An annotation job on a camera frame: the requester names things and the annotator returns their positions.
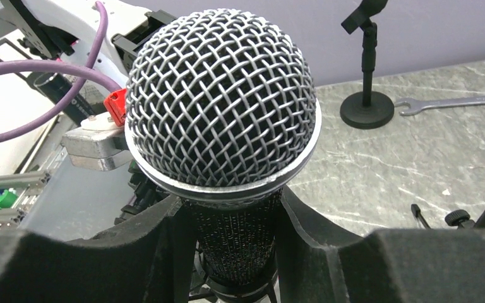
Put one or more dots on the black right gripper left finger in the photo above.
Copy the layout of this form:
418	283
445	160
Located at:
148	258

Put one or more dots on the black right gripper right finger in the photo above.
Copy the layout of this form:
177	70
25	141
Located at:
319	261

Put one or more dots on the black tripod stand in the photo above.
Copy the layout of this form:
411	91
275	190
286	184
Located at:
461	218
204	287

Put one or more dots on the black round base mic stand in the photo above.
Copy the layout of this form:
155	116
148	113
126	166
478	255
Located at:
366	109

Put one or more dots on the black microphone silver grille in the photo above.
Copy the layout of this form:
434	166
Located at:
221	110

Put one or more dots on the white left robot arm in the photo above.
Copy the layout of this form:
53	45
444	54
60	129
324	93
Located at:
66	29

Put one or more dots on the silver open-end wrench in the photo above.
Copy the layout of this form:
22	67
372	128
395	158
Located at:
414	106

